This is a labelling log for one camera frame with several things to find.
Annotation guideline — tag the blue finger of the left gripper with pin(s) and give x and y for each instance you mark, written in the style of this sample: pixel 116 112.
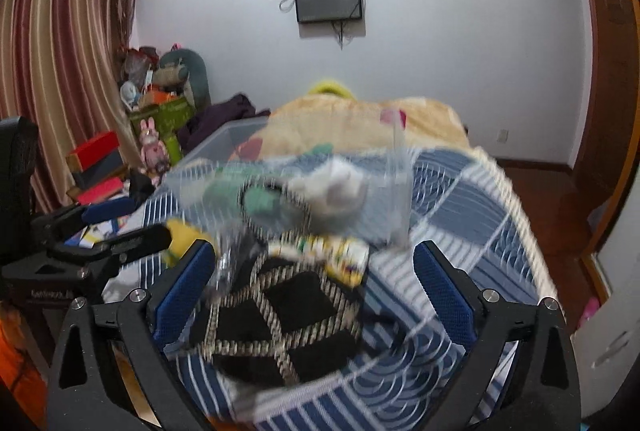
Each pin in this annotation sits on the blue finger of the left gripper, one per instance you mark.
pixel 110 210
pixel 135 245

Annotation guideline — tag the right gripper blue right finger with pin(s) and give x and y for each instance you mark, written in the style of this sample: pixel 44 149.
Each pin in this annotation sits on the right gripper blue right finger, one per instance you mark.
pixel 447 290

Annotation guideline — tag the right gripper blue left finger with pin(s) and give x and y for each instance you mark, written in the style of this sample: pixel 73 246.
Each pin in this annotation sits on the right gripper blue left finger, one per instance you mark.
pixel 177 291

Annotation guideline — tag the black gold-trimmed quilted bag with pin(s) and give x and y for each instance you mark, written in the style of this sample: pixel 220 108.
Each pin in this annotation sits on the black gold-trimmed quilted bag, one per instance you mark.
pixel 282 323

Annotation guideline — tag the floral pouch with striped strap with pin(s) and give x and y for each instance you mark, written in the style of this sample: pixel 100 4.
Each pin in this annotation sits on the floral pouch with striped strap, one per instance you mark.
pixel 345 259

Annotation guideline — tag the white drawstring cloth pouch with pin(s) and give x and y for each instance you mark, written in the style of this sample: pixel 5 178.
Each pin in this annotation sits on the white drawstring cloth pouch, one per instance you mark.
pixel 334 192

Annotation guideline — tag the red and blue boxes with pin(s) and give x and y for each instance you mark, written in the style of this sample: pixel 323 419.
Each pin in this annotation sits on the red and blue boxes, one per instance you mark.
pixel 95 161

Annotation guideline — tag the pink rabbit figure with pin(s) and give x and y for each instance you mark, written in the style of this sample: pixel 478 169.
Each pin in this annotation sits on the pink rabbit figure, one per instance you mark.
pixel 154 155

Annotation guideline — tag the green cylinder bottle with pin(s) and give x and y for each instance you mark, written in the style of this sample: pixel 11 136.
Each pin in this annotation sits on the green cylinder bottle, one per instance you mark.
pixel 173 148

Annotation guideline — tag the green cardboard box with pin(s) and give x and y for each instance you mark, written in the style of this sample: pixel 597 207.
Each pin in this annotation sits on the green cardboard box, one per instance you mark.
pixel 168 117

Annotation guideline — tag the blue white patterned bedspread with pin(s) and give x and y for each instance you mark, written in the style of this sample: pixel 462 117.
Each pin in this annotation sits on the blue white patterned bedspread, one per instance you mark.
pixel 464 217

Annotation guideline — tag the dark purple clothing pile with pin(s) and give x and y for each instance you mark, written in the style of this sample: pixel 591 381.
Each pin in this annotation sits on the dark purple clothing pile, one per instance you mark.
pixel 205 123

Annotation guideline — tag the grey green plush toy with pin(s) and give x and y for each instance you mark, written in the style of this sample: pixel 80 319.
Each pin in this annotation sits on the grey green plush toy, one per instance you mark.
pixel 184 71

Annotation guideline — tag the clear plastic storage box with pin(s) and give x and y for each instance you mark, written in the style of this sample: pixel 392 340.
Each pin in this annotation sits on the clear plastic storage box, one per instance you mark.
pixel 382 221

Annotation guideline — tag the beige fluffy patchwork blanket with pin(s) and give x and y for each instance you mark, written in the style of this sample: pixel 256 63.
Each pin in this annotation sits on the beige fluffy patchwork blanket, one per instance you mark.
pixel 330 124

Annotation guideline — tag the red beige striped curtain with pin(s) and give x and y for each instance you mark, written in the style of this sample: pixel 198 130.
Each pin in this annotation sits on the red beige striped curtain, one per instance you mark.
pixel 61 62

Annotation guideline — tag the yellow plush behind blanket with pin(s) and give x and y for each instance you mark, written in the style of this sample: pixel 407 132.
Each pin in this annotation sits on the yellow plush behind blanket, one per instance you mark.
pixel 331 87

